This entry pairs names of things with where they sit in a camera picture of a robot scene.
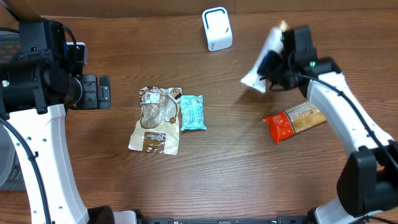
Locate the white tube gold cap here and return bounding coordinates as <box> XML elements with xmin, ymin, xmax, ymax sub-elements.
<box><xmin>241</xmin><ymin>21</ymin><xmax>289</xmax><ymax>93</ymax></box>

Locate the orange spaghetti packet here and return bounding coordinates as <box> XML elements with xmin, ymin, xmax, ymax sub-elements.
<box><xmin>263</xmin><ymin>101</ymin><xmax>326</xmax><ymax>144</ymax></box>

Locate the beige brown bread bag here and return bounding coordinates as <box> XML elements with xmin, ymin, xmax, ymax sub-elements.
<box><xmin>128</xmin><ymin>86</ymin><xmax>182</xmax><ymax>155</ymax></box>

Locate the teal snack packet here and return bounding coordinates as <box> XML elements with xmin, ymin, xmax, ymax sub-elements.
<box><xmin>180</xmin><ymin>95</ymin><xmax>207</xmax><ymax>131</ymax></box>

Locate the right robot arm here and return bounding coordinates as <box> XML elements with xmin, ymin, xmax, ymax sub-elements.
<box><xmin>256</xmin><ymin>26</ymin><xmax>397</xmax><ymax>223</ymax></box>

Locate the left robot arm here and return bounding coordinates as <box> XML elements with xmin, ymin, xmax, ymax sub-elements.
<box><xmin>1</xmin><ymin>19</ymin><xmax>114</xmax><ymax>223</ymax></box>

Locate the white barcode scanner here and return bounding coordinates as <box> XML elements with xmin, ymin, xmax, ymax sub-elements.
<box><xmin>201</xmin><ymin>7</ymin><xmax>233</xmax><ymax>52</ymax></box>

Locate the grey plastic mesh basket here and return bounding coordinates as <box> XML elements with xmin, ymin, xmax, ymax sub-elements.
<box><xmin>1</xmin><ymin>27</ymin><xmax>25</xmax><ymax>191</ymax></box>

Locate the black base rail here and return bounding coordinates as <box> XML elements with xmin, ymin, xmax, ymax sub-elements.
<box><xmin>135</xmin><ymin>216</ymin><xmax>308</xmax><ymax>224</ymax></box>

